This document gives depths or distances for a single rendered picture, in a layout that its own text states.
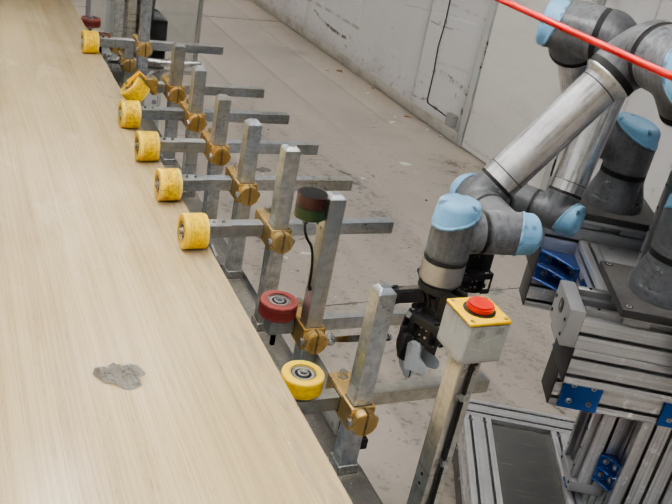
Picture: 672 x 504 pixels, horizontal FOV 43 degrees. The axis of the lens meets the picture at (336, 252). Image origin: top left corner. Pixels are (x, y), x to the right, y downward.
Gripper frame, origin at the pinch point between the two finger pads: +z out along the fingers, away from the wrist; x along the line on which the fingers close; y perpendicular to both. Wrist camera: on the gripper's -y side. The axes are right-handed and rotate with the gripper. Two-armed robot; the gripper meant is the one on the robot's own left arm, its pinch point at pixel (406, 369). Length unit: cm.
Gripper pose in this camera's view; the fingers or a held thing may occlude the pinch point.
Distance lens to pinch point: 159.5
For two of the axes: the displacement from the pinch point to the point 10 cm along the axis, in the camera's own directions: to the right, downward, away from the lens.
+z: -1.7, 8.8, 4.4
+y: 6.9, 4.3, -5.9
